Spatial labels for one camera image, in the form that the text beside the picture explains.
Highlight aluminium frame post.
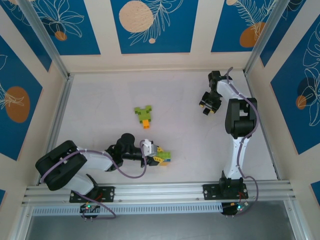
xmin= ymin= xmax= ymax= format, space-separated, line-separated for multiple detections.
xmin=243 ymin=0 xmax=295 ymax=77
xmin=17 ymin=0 xmax=71 ymax=80

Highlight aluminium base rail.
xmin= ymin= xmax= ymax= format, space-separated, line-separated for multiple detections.
xmin=21 ymin=181 xmax=294 ymax=207

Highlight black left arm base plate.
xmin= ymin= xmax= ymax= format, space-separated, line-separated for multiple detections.
xmin=69 ymin=186 xmax=116 ymax=204

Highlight aluminium side rail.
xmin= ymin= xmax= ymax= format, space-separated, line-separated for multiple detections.
xmin=12 ymin=74 xmax=75 ymax=240
xmin=243 ymin=71 xmax=310 ymax=240

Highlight white slotted cable duct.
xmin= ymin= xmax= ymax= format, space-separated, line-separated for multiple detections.
xmin=31 ymin=203 xmax=223 ymax=216

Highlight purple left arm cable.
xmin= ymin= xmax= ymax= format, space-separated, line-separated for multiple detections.
xmin=39 ymin=139 xmax=148 ymax=221

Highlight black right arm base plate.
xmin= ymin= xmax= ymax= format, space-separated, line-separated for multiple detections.
xmin=202 ymin=183 xmax=247 ymax=201

